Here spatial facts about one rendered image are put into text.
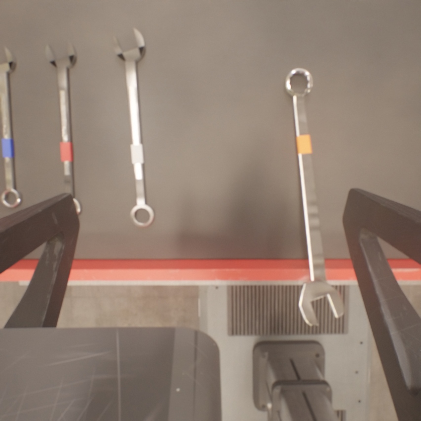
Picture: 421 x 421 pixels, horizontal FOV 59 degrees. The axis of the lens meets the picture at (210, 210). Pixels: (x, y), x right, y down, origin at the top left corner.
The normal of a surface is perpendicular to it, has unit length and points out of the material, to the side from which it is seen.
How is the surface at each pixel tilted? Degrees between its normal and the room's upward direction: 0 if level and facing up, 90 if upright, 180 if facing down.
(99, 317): 0
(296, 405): 90
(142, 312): 0
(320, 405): 90
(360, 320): 0
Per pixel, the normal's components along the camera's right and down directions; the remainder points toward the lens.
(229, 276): 0.00, 0.11
